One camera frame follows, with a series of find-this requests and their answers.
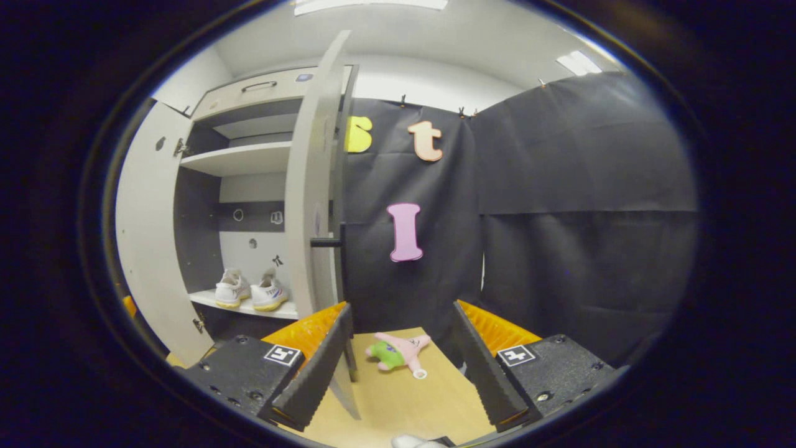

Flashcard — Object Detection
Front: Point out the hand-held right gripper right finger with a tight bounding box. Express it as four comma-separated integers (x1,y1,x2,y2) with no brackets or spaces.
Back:
451,299,618,433

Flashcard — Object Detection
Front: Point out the black backdrop cloth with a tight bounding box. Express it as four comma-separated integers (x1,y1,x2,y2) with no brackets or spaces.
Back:
339,70,701,369

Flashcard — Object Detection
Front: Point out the ceiling light panel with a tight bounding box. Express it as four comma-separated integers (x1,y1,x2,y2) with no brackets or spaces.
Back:
292,0,450,17
555,50,605,78

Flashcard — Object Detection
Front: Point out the pink star plush toy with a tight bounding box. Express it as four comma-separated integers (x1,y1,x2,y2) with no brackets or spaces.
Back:
365,332,432,380

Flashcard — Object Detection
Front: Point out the black cabinet door handle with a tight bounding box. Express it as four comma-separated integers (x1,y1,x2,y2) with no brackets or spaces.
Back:
309,224,347,293

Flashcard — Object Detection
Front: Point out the grey cabinet drawer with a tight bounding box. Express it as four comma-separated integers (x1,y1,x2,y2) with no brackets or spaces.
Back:
190,65,313,122

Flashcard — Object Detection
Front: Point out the grey shoe cabinet door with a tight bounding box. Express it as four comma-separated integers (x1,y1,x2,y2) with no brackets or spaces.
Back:
115,101,216,368
284,30,363,421

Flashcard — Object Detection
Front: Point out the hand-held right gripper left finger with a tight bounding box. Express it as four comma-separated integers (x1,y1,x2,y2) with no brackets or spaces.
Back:
179,301,356,432

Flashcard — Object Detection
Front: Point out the grey shoe cabinet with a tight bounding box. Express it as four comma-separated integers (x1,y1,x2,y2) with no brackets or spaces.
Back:
115,30,363,421

